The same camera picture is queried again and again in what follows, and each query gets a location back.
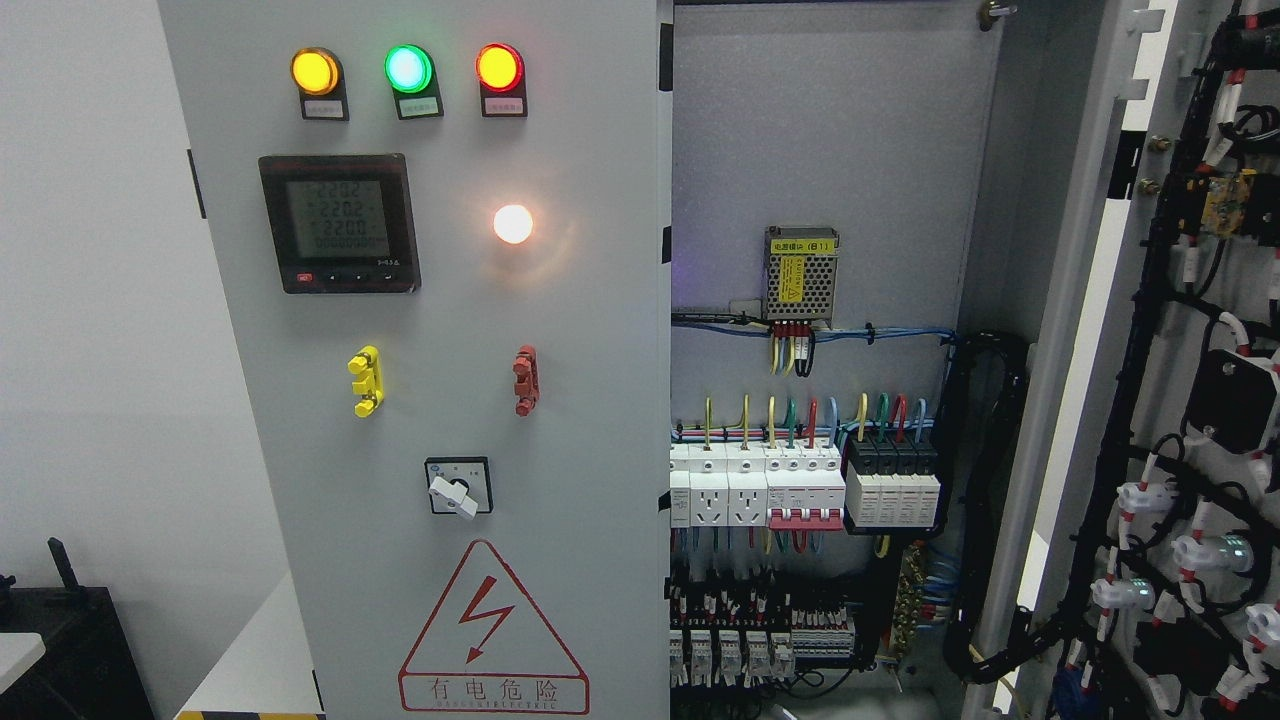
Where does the grey cabinet door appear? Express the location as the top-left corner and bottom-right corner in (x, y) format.
(159, 1), (672, 719)
(963, 1), (1277, 719)

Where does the red terminal connector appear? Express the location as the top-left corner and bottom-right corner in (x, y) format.
(512, 345), (540, 416)

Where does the white glowing indicator lamp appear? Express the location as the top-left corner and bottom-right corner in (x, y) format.
(492, 204), (534, 245)

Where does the metal mesh power supply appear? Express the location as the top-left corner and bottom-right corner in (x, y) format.
(763, 225), (838, 322)

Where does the white socket breaker row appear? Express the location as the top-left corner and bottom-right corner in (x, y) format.
(669, 439), (846, 532)

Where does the yellow terminal connector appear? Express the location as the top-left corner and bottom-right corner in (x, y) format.
(347, 345), (385, 418)

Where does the black white surge protector block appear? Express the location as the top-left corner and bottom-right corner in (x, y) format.
(842, 433), (945, 537)

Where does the grey cabinet body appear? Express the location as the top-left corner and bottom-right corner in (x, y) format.
(652, 1), (1110, 719)

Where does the lower relay terminal row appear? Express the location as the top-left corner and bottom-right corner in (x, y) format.
(667, 583), (856, 689)

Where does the red indicator lamp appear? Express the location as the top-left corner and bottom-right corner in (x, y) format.
(475, 44), (529, 118)

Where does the red electrical warning triangle sticker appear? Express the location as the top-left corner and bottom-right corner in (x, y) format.
(399, 539), (591, 715)

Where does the black digital power meter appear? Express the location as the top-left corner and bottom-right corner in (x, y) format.
(259, 152), (421, 293)

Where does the green indicator lamp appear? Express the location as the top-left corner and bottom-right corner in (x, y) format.
(383, 44), (443, 120)

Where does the yellow indicator lamp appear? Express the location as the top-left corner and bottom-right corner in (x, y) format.
(291, 47), (349, 120)

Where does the black equipment at left floor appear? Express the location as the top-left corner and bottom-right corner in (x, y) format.
(1, 538), (154, 719)

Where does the white rotary selector switch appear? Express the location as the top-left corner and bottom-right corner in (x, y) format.
(424, 456), (493, 519)

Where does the black right cable harness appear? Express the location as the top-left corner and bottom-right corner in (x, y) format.
(931, 331), (1033, 685)

